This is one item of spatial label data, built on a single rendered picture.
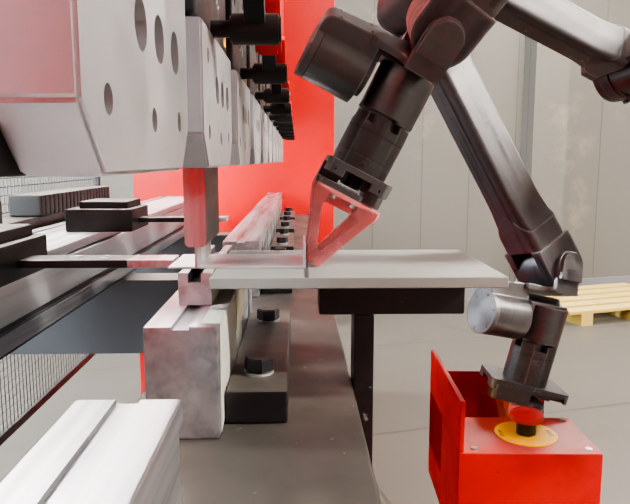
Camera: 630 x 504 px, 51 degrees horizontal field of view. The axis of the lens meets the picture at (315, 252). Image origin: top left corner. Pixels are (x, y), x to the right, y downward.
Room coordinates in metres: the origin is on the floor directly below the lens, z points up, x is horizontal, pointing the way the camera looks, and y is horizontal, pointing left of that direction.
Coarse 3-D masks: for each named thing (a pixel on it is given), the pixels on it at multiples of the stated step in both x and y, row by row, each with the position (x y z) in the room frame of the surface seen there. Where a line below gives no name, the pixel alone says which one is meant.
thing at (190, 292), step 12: (216, 252) 0.79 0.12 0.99; (228, 252) 0.74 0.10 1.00; (180, 276) 0.59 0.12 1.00; (192, 276) 0.62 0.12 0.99; (204, 276) 0.59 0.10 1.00; (180, 288) 0.59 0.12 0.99; (192, 288) 0.59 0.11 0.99; (204, 288) 0.59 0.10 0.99; (180, 300) 0.59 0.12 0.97; (192, 300) 0.59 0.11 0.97; (204, 300) 0.59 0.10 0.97
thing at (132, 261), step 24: (0, 240) 0.62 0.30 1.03; (24, 240) 0.65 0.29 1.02; (0, 264) 0.59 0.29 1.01; (24, 264) 0.63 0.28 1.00; (48, 264) 0.63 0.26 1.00; (72, 264) 0.63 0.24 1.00; (96, 264) 0.64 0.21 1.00; (120, 264) 0.64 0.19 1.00; (144, 264) 0.64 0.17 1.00; (168, 264) 0.64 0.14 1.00
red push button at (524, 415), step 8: (520, 408) 0.75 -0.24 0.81; (528, 408) 0.75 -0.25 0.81; (512, 416) 0.74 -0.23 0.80; (520, 416) 0.73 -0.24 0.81; (528, 416) 0.73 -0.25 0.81; (536, 416) 0.73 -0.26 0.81; (520, 424) 0.74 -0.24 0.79; (528, 424) 0.72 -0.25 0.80; (536, 424) 0.72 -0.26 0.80; (520, 432) 0.74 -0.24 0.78; (528, 432) 0.73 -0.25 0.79
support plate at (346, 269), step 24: (312, 264) 0.64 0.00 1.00; (336, 264) 0.64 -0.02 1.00; (360, 264) 0.64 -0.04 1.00; (384, 264) 0.64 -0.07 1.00; (408, 264) 0.64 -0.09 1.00; (432, 264) 0.64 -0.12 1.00; (456, 264) 0.64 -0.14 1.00; (480, 264) 0.64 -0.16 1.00; (216, 288) 0.56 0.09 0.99; (240, 288) 0.56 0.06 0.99; (264, 288) 0.56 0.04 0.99; (288, 288) 0.56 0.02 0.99; (312, 288) 0.56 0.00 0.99; (336, 288) 0.57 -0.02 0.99; (360, 288) 0.57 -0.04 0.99
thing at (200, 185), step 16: (192, 176) 0.60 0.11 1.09; (208, 176) 0.63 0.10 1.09; (192, 192) 0.60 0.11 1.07; (208, 192) 0.62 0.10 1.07; (192, 208) 0.60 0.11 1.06; (208, 208) 0.62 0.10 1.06; (192, 224) 0.60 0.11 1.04; (208, 224) 0.62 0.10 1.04; (192, 240) 0.60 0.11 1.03; (208, 240) 0.62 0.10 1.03
